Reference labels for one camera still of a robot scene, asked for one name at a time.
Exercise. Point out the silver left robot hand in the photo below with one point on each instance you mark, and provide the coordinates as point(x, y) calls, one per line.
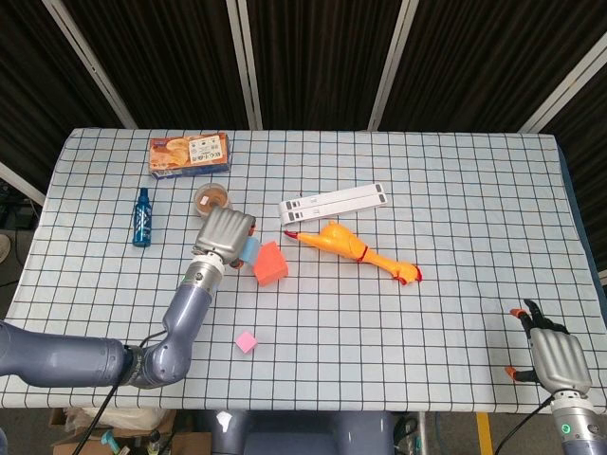
point(223, 232)

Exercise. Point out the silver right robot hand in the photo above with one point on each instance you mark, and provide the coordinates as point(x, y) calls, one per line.
point(562, 360)

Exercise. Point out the light blue foam cube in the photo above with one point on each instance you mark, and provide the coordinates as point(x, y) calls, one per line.
point(250, 251)

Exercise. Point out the pink foam cube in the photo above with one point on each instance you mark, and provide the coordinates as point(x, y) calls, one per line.
point(246, 342)

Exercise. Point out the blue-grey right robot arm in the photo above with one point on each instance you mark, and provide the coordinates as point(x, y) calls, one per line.
point(581, 426)

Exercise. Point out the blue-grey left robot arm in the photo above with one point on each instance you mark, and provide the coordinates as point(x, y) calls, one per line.
point(185, 308)

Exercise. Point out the orange foam cube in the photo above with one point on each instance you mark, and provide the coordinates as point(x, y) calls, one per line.
point(272, 267)

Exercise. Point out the clear jar of rubber bands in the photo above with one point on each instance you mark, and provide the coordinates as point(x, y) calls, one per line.
point(211, 194)

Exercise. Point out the blue spray bottle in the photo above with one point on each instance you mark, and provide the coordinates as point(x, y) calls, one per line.
point(142, 220)

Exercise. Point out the orange biscuit box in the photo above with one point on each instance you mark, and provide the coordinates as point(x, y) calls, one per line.
point(189, 154)

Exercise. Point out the white power strip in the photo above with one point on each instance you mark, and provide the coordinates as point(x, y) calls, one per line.
point(332, 204)

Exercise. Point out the yellow rubber chicken toy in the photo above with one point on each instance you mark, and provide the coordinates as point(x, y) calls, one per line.
point(339, 242)

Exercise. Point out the metal table leg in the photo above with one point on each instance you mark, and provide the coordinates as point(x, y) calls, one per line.
point(422, 433)

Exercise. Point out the checkered light blue tablecloth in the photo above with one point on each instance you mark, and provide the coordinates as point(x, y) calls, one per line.
point(379, 332)

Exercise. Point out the white plastic bag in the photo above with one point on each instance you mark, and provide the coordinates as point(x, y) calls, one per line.
point(133, 419)

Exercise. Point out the brown cardboard box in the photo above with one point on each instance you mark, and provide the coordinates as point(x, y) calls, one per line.
point(189, 443)

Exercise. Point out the blue-grey robot torso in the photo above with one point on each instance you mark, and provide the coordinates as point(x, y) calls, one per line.
point(303, 433)

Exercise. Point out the white partition frame post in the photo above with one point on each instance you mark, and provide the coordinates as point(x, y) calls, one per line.
point(393, 61)
point(245, 61)
point(21, 185)
point(91, 66)
point(566, 87)

